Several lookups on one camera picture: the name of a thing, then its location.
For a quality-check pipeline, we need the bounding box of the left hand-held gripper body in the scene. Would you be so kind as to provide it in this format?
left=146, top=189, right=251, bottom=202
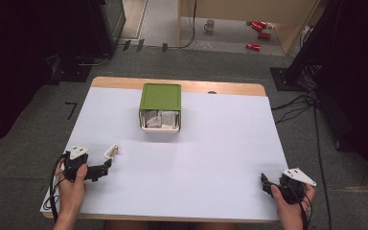
left=62, top=146, right=91, bottom=183

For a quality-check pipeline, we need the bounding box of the black cable bundle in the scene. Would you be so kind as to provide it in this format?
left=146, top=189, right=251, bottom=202
left=298, top=60, right=320, bottom=94

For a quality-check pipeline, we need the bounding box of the grey mug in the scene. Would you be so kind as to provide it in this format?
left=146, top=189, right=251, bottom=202
left=203, top=19, right=216, bottom=33

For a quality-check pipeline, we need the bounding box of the green drawer box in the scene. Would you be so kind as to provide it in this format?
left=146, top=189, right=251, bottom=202
left=139, top=82, right=183, bottom=113

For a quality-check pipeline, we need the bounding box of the white paper sheet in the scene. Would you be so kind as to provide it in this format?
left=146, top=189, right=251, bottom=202
left=39, top=86, right=289, bottom=222

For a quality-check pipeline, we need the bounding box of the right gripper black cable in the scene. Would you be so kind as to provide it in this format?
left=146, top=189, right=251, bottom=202
left=295, top=191, right=314, bottom=230

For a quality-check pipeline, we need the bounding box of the grey sachet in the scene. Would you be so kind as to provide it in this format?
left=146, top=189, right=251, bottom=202
left=143, top=110, right=163, bottom=129
left=160, top=110, right=179, bottom=129

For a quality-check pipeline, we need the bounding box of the wooden table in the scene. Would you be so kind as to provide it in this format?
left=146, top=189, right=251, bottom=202
left=42, top=76, right=289, bottom=224

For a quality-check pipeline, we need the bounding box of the thin black hanging cable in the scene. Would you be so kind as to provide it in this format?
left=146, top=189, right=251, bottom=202
left=167, top=0, right=198, bottom=51

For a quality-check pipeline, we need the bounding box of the dark cabinet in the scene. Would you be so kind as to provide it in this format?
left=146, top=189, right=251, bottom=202
left=89, top=0, right=127, bottom=56

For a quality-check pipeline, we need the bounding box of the white drawer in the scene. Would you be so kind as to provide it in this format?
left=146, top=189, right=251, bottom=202
left=139, top=108, right=182, bottom=133

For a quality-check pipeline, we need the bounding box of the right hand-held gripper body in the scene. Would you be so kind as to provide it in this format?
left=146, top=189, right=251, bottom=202
left=269, top=168, right=318, bottom=206

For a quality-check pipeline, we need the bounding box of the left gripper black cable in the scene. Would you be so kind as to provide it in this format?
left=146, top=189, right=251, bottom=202
left=42, top=152, right=71, bottom=224

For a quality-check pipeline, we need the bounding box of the black curtain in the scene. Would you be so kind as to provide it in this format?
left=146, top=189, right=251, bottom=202
left=0, top=0, right=109, bottom=152
left=315, top=0, right=368, bottom=183

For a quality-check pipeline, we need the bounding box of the long black floor cable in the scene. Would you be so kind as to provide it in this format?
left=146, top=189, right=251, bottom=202
left=312, top=92, right=334, bottom=230

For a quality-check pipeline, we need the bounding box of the person's right hand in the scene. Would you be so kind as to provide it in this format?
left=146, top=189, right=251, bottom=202
left=269, top=183, right=317, bottom=226

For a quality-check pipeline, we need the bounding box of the person's left hand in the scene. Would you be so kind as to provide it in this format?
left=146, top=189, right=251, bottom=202
left=54, top=163, right=89, bottom=219

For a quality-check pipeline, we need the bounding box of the small white sachet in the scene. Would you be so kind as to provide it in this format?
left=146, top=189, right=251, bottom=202
left=103, top=144, right=121, bottom=160

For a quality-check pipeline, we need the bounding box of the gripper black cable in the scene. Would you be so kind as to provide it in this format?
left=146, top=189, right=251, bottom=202
left=42, top=152, right=71, bottom=224
left=295, top=191, right=314, bottom=230

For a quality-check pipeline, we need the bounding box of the black metal stand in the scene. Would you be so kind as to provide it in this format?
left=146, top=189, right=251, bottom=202
left=269, top=0, right=346, bottom=93

